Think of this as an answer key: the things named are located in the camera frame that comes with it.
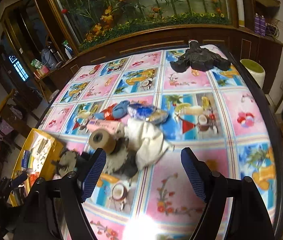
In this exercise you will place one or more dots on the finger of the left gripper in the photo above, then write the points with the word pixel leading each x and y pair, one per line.
pixel 9 184

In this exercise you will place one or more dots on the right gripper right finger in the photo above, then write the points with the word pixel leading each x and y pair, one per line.
pixel 249 218

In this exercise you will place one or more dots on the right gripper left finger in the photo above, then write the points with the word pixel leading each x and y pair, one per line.
pixel 38 218

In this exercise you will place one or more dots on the orange plastic bag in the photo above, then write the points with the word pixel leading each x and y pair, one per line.
pixel 33 177

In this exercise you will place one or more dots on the blue tissue pack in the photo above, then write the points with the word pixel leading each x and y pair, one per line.
pixel 25 159

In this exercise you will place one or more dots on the pink tissue pack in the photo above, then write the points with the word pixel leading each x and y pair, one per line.
pixel 115 128

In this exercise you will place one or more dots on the white cloth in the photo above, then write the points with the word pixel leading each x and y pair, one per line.
pixel 147 140

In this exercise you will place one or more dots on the blue towel rag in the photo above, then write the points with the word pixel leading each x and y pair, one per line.
pixel 114 112

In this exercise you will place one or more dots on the blue foil snack bag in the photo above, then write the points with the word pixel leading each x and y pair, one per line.
pixel 148 113

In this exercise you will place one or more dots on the yellow taped tray box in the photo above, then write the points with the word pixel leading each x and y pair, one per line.
pixel 43 148

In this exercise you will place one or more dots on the grey motor with shaft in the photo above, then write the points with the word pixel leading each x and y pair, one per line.
pixel 69 160

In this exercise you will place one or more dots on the wooden chair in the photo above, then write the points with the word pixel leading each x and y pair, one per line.
pixel 8 116

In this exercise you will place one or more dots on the motor with tan wheel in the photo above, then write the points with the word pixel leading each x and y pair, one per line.
pixel 119 159

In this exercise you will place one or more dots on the colourful patterned tablecloth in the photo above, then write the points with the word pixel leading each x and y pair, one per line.
pixel 211 112

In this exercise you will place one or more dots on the grey thermos kettle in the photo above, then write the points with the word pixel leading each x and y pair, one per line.
pixel 48 59

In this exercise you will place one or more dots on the black gadget on table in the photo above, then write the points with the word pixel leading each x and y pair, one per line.
pixel 200 59

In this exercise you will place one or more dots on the purple bottles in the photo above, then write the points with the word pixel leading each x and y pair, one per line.
pixel 259 25

